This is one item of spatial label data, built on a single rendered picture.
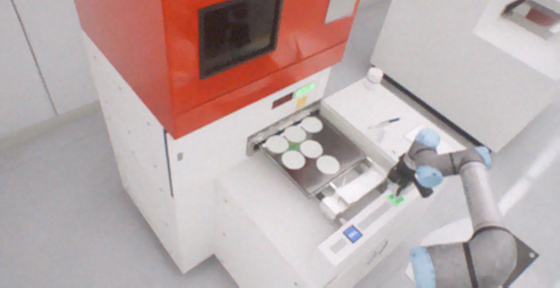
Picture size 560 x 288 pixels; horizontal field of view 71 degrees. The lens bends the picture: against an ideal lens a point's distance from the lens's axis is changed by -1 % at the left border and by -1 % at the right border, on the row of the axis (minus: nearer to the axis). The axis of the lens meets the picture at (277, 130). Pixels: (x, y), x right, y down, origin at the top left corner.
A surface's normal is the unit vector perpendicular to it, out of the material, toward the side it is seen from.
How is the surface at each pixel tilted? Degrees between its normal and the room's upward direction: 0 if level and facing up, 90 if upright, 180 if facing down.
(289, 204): 0
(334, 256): 0
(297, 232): 0
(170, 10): 90
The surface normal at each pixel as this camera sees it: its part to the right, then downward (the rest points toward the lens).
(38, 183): 0.13, -0.67
